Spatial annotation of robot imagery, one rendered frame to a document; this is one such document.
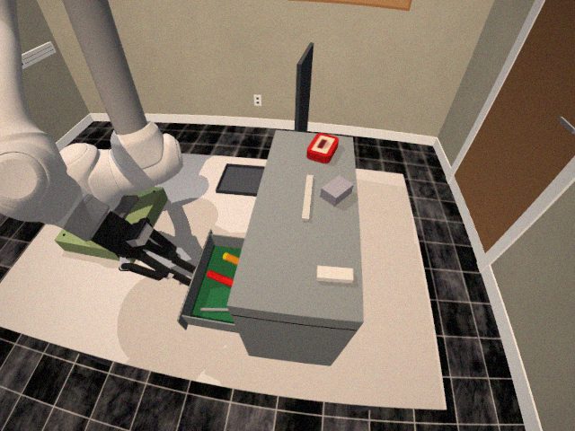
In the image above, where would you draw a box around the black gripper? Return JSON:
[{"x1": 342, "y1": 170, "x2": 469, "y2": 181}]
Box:
[{"x1": 91, "y1": 211, "x2": 195, "y2": 286}]

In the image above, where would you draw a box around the orange cylinder with yellow end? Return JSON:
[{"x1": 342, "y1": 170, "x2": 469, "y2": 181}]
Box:
[{"x1": 223, "y1": 252, "x2": 239, "y2": 265}]

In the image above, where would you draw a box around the black flat panel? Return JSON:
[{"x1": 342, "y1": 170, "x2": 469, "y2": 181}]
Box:
[{"x1": 294, "y1": 42, "x2": 314, "y2": 132}]

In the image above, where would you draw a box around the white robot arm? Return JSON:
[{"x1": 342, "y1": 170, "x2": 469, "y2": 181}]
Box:
[{"x1": 0, "y1": 0, "x2": 183, "y2": 242}]

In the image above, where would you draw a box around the grey tool chest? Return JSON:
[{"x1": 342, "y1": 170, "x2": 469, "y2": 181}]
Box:
[{"x1": 177, "y1": 130, "x2": 364, "y2": 366}]

